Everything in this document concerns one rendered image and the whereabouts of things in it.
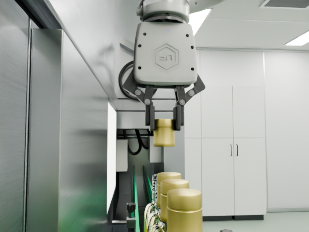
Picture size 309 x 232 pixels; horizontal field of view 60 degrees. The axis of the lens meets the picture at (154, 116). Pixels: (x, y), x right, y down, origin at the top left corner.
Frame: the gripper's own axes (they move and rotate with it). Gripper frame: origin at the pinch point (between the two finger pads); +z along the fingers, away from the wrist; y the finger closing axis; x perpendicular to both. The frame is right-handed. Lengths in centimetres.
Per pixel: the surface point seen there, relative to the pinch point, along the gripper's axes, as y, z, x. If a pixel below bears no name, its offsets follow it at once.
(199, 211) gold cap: 1.1, 9.7, -18.3
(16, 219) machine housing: -14.9, 9.7, -19.0
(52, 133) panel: -12.8, 2.4, -17.1
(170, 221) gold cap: -1.6, 10.5, -17.9
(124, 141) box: -10, 7, 110
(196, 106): 97, -40, 373
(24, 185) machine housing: -15.1, 7.2, -17.3
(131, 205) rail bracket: -5.3, 23.3, 36.5
